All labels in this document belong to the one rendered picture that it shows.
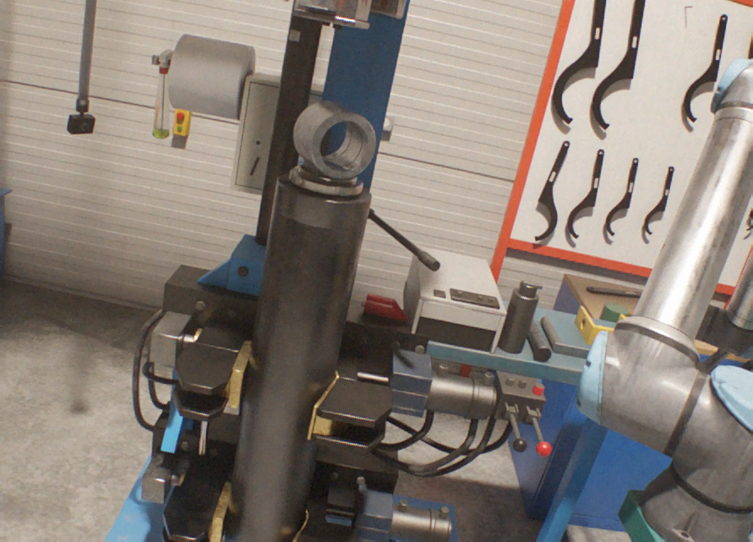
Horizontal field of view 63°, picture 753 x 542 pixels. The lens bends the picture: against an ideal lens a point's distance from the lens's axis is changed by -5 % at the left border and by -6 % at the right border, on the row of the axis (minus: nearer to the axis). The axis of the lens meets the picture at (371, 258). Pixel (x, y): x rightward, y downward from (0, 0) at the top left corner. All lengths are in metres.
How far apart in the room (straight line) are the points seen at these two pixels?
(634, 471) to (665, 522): 1.83
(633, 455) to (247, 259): 1.86
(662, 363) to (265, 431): 0.94
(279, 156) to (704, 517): 1.29
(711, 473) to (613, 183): 2.66
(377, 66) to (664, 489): 1.23
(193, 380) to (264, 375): 0.17
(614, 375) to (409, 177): 2.52
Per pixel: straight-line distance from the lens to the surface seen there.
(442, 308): 1.74
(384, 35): 1.80
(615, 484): 3.03
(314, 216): 1.38
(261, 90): 2.27
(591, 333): 2.07
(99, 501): 2.70
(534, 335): 1.93
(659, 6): 3.62
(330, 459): 2.02
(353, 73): 1.80
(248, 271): 1.78
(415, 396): 1.71
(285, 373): 1.54
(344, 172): 1.41
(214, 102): 2.30
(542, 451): 1.65
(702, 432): 1.11
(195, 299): 1.81
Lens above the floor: 1.84
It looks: 20 degrees down
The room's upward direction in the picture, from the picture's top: 12 degrees clockwise
